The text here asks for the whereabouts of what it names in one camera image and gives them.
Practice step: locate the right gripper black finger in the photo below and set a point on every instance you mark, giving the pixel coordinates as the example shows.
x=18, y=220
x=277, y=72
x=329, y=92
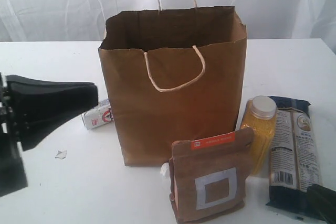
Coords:
x=322, y=200

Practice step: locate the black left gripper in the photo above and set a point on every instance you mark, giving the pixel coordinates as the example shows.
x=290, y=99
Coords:
x=31, y=110

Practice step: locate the brown paper shopping bag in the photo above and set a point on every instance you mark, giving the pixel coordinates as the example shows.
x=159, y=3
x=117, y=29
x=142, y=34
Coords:
x=172, y=75

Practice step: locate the dark blue noodle packet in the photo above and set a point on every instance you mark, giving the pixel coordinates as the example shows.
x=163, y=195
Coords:
x=293, y=159

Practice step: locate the small torn label scrap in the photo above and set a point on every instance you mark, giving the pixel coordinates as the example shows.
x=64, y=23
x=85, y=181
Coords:
x=61, y=154

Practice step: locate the small blue white milk carton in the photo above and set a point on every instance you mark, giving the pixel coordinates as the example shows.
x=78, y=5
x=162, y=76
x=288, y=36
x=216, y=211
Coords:
x=98, y=116

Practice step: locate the yellow millet plastic bottle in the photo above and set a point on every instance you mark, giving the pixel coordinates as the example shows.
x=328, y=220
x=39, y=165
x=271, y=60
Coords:
x=260, y=115

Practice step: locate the white backdrop curtain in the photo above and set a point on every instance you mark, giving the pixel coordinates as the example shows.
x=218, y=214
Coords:
x=60, y=6

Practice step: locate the brown kraft stand-up pouch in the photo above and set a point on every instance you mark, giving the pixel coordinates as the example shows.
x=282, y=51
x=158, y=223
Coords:
x=208, y=176

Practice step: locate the small white plastic piece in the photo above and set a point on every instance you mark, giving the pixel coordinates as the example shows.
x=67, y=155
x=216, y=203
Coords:
x=165, y=170

